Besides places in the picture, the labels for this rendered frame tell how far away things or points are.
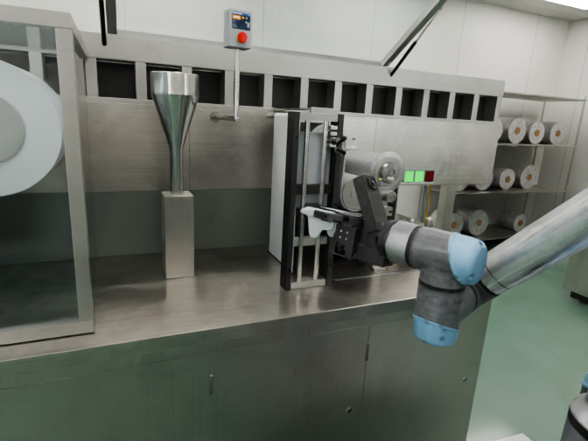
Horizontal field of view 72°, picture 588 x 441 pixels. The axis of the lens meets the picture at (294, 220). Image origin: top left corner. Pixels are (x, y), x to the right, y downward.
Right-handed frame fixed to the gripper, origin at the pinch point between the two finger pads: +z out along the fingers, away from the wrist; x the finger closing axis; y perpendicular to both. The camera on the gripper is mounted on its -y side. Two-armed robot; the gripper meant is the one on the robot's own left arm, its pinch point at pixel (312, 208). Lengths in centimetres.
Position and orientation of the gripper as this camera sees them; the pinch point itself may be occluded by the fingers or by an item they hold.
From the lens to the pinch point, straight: 87.0
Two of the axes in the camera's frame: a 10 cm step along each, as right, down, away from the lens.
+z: -7.2, -2.0, 6.6
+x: 6.8, -0.1, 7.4
